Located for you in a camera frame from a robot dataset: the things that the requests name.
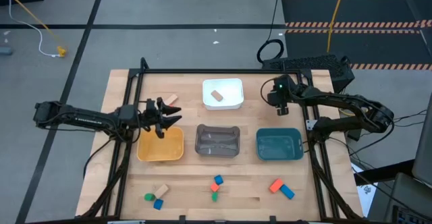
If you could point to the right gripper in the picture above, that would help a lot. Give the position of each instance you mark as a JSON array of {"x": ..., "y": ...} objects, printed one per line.
[{"x": 281, "y": 92}]

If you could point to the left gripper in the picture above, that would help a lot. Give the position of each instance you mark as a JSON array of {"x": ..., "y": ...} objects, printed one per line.
[{"x": 148, "y": 116}]

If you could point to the long wooden block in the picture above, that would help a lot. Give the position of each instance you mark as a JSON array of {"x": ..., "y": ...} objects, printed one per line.
[{"x": 172, "y": 98}]

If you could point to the blue rounded block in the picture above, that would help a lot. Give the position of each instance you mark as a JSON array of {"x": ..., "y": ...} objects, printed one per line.
[{"x": 218, "y": 179}]

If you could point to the green cylinder block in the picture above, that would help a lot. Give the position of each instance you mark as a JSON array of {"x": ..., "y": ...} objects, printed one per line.
[{"x": 149, "y": 197}]

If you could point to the orange square block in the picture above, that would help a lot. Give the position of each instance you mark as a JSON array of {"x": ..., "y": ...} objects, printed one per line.
[{"x": 214, "y": 187}]

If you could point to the small blue block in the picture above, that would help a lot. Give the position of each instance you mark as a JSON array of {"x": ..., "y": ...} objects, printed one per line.
[{"x": 158, "y": 204}]

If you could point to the long orange block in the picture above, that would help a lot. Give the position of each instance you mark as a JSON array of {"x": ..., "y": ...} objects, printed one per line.
[{"x": 276, "y": 185}]

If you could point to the long blue block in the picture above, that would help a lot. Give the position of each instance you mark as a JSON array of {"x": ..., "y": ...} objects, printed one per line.
[{"x": 287, "y": 191}]

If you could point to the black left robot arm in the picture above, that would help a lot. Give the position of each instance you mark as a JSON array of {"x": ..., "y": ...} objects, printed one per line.
[{"x": 84, "y": 119}]

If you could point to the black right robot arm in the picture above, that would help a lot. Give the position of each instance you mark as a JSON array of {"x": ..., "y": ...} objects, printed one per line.
[{"x": 337, "y": 99}]

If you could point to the yellow plastic bin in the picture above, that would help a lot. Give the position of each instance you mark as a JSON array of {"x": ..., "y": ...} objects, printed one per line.
[{"x": 168, "y": 149}]

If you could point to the black perforated box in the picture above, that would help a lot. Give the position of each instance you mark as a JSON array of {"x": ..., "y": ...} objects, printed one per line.
[{"x": 310, "y": 62}]

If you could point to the white plastic bin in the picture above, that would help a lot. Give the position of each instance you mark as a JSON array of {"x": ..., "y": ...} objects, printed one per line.
[{"x": 233, "y": 92}]

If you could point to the teal plastic bin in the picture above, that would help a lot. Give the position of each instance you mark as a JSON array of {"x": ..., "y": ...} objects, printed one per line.
[{"x": 280, "y": 146}]

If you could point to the grey translucent plastic bin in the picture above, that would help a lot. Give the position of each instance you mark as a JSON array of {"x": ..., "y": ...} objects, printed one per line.
[{"x": 217, "y": 143}]

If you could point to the black hazard-striped floor mat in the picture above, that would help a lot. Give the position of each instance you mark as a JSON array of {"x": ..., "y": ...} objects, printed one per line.
[{"x": 354, "y": 45}]

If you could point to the yellow plug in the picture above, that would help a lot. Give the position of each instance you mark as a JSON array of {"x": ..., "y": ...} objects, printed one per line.
[{"x": 61, "y": 51}]

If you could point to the white paper sheet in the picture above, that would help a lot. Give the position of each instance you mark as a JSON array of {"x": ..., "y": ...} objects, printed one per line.
[{"x": 366, "y": 190}]

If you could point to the grey floor object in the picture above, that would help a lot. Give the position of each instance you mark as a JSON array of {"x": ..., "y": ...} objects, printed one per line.
[{"x": 5, "y": 51}]

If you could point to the silver mounting bracket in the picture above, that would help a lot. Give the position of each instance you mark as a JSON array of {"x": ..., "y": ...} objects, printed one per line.
[{"x": 311, "y": 125}]

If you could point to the black table frame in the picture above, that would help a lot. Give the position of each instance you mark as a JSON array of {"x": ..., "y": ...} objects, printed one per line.
[{"x": 219, "y": 71}]

